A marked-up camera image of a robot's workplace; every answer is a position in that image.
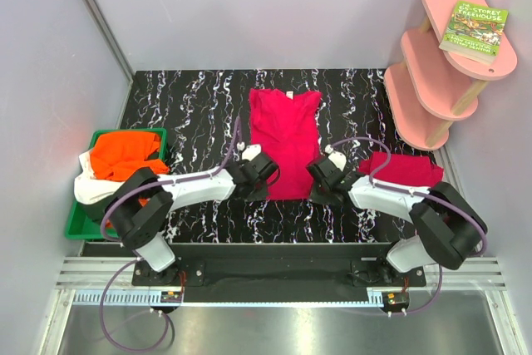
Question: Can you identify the magenta t-shirt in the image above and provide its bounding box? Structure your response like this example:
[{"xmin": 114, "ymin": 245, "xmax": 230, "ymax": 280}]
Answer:
[{"xmin": 249, "ymin": 89, "xmax": 322, "ymax": 200}]

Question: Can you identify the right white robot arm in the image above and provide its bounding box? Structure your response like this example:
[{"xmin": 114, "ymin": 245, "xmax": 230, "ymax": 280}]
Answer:
[{"xmin": 307, "ymin": 152, "xmax": 487, "ymax": 286}]

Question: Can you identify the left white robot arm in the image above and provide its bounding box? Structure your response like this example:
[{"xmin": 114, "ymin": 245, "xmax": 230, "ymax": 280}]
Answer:
[{"xmin": 102, "ymin": 150, "xmax": 280, "ymax": 285}]

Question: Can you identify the folded dark pink t-shirt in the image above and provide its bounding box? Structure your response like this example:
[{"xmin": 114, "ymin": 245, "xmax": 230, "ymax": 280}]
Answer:
[{"xmin": 375, "ymin": 154, "xmax": 444, "ymax": 187}]

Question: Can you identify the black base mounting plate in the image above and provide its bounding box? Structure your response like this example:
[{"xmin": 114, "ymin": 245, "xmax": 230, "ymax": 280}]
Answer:
[{"xmin": 132, "ymin": 243, "xmax": 426, "ymax": 288}]

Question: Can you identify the orange t-shirt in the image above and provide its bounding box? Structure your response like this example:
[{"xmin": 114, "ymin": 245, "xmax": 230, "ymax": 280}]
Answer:
[{"xmin": 89, "ymin": 130, "xmax": 171, "ymax": 229}]

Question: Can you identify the pink three-tier shelf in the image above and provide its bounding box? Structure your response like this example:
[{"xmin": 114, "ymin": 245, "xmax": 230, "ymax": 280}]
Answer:
[{"xmin": 384, "ymin": 0, "xmax": 517, "ymax": 150}]

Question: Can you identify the white t-shirt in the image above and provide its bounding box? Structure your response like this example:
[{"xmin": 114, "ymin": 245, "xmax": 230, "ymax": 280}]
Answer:
[{"xmin": 74, "ymin": 150, "xmax": 122, "ymax": 205}]

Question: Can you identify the green plastic basket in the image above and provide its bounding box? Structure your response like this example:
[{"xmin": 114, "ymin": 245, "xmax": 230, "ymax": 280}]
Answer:
[{"xmin": 65, "ymin": 128, "xmax": 168, "ymax": 241}]

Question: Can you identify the green storey treehouse book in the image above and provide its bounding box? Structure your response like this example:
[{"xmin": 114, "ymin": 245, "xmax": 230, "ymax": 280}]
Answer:
[{"xmin": 439, "ymin": 0, "xmax": 509, "ymax": 65}]

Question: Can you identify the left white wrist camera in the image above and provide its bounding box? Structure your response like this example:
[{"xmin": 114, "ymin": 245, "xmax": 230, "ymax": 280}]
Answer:
[{"xmin": 236, "ymin": 141, "xmax": 262, "ymax": 161}]

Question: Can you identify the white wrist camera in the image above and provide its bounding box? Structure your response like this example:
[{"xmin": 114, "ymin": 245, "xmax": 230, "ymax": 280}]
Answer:
[
  {"xmin": 324, "ymin": 145, "xmax": 347, "ymax": 171},
  {"xmin": 236, "ymin": 141, "xmax": 262, "ymax": 161}
]

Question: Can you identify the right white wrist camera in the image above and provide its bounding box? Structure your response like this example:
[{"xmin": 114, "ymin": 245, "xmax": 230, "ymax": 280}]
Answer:
[{"xmin": 324, "ymin": 145, "xmax": 347, "ymax": 171}]

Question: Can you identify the aluminium rail frame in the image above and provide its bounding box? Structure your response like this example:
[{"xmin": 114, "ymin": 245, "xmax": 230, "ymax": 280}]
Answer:
[{"xmin": 56, "ymin": 258, "xmax": 506, "ymax": 308}]

